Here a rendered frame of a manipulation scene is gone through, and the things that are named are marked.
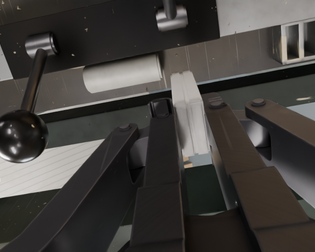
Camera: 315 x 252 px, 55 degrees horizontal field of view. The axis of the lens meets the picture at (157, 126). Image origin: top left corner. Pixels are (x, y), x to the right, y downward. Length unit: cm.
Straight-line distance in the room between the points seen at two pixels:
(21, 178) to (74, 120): 298
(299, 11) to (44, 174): 324
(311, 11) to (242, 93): 14
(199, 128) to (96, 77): 19
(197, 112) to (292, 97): 29
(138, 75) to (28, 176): 312
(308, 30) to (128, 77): 19
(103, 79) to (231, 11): 14
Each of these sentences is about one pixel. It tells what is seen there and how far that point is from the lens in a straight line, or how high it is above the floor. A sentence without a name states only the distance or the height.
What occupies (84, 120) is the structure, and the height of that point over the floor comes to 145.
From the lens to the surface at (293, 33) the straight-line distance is 34.
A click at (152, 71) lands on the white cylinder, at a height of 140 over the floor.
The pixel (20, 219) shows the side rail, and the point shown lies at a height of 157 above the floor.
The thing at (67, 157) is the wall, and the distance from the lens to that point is 342.
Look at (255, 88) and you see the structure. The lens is 41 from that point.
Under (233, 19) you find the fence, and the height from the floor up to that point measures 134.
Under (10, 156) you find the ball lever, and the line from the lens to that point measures 22.
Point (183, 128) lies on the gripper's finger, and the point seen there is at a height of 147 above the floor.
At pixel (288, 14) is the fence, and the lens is 31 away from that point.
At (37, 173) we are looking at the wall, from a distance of 340.
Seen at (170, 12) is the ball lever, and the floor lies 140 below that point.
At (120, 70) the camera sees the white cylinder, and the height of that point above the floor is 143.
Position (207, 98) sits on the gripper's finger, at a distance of 17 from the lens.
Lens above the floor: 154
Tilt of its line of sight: 24 degrees down
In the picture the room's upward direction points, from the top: 113 degrees counter-clockwise
